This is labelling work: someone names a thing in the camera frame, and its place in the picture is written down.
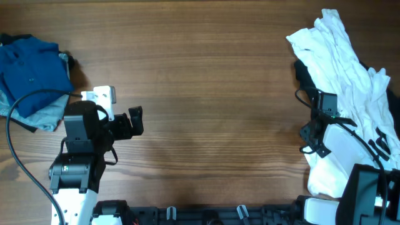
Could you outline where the white printed t-shirt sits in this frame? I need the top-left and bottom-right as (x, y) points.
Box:
(286, 9), (399, 198)

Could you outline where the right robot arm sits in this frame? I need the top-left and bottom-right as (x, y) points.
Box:
(300, 115), (399, 224)

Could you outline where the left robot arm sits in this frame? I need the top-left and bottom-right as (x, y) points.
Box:
(49, 101), (144, 224)

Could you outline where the black garment right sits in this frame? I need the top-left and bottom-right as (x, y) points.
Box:
(294, 59), (400, 138)

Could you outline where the blue button shirt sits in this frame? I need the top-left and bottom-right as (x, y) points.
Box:
(1, 36), (74, 105)

